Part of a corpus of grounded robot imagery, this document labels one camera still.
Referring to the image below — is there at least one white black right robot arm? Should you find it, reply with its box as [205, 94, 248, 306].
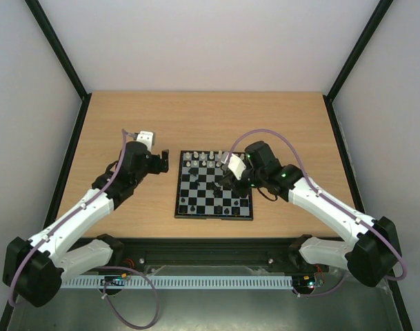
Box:
[218, 141, 401, 287]

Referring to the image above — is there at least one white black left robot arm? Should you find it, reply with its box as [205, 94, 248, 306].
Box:
[2, 139, 169, 307]

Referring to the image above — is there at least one black white chess board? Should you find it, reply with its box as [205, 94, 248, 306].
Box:
[174, 150, 253, 221]

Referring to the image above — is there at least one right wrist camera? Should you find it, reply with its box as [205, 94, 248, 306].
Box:
[221, 152, 246, 180]

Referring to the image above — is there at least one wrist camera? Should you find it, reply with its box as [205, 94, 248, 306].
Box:
[221, 152, 246, 180]
[135, 130, 155, 149]

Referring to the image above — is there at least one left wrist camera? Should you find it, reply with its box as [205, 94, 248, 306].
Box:
[135, 130, 155, 149]

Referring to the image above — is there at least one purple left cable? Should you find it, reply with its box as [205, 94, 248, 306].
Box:
[8, 128, 161, 328]

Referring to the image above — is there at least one purple cable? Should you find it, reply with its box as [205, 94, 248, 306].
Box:
[8, 128, 161, 328]
[228, 129, 408, 298]

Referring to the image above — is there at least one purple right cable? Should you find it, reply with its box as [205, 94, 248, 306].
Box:
[228, 129, 408, 298]

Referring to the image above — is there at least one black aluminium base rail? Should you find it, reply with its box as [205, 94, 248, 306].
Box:
[106, 236, 338, 273]

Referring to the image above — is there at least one light blue cable duct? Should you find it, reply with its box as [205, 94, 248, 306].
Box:
[61, 274, 292, 290]

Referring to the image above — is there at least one black frame post left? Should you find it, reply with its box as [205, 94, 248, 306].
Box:
[25, 0, 92, 101]

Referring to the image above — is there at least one black frame post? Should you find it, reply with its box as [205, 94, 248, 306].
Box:
[325, 0, 395, 103]
[25, 0, 92, 101]

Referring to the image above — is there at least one black frame post right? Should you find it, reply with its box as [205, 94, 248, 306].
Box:
[325, 0, 395, 103]

